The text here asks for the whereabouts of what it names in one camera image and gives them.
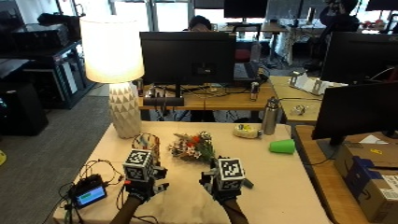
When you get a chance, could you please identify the person's left hand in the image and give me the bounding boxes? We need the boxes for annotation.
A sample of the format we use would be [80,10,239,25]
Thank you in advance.
[124,166,170,203]

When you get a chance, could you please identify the person's right hand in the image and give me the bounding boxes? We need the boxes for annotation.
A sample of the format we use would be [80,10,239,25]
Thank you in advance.
[198,157,250,202]

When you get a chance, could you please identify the bouquet of mixed flowers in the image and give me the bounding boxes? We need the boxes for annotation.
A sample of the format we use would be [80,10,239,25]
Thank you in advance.
[166,130,255,189]

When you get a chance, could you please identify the white marker cube left glove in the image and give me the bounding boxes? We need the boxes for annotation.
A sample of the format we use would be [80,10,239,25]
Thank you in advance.
[122,148,156,183]

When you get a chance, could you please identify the white marker cube glove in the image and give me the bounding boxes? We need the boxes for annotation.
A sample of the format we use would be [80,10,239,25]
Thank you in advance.
[122,148,156,183]
[217,158,246,191]

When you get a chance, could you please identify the white marker cube right glove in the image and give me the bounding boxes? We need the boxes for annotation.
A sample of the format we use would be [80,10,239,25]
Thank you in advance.
[217,158,246,191]

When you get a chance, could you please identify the small black screen device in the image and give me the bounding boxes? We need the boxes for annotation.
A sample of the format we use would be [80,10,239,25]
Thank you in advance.
[66,174,108,209]

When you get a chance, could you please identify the green plastic cup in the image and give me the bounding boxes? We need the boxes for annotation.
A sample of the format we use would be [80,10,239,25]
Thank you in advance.
[267,138,297,155]

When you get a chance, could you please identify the black speaker bar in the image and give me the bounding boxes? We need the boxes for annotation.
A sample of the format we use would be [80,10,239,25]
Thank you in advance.
[142,96,185,107]

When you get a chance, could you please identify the steel water bottle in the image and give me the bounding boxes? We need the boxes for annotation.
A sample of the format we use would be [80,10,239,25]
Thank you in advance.
[261,96,282,136]

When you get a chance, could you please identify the dark wooden side desk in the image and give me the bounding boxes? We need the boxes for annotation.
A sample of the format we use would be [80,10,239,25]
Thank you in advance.
[293,124,398,224]

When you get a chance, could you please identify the silver can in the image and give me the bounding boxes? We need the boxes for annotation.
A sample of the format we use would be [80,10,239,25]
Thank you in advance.
[249,81,261,102]

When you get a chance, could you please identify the small clear wrapped object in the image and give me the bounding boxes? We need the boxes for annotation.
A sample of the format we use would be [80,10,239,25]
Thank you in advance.
[290,104,310,117]

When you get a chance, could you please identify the light wooden desk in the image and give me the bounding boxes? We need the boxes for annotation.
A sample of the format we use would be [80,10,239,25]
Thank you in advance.
[269,75,350,125]

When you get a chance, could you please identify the white table lamp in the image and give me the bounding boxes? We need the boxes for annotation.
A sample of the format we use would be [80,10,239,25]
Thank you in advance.
[78,15,145,140]

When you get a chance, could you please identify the black monitor on wooden desk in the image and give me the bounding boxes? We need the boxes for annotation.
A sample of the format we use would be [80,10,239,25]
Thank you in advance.
[140,31,237,99]

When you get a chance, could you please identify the cardboard box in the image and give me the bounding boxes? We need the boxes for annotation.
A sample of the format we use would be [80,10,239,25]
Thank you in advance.
[333,142,398,224]

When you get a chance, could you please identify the black computer tower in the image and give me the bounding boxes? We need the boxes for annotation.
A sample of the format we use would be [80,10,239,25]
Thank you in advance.
[0,82,49,136]

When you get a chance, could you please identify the white paper holder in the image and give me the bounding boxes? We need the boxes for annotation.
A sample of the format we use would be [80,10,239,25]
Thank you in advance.
[289,70,349,96]

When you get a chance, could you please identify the black shelf unit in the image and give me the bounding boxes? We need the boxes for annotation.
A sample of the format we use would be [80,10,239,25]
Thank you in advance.
[0,22,97,110]

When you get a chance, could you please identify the black monitor beside cardboard box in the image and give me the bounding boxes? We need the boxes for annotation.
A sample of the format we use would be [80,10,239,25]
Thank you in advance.
[311,81,398,161]

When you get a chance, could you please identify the large black monitor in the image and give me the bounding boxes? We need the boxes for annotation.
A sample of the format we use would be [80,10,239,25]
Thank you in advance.
[319,31,398,86]

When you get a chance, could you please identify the distant black monitor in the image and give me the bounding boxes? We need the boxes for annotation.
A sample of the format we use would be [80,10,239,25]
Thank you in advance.
[222,0,270,24]

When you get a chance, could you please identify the wire frame vase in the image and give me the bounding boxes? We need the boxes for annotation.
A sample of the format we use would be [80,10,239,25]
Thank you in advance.
[130,133,161,166]

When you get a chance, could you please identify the black cables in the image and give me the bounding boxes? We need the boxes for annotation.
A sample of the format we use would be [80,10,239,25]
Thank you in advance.
[41,159,161,224]

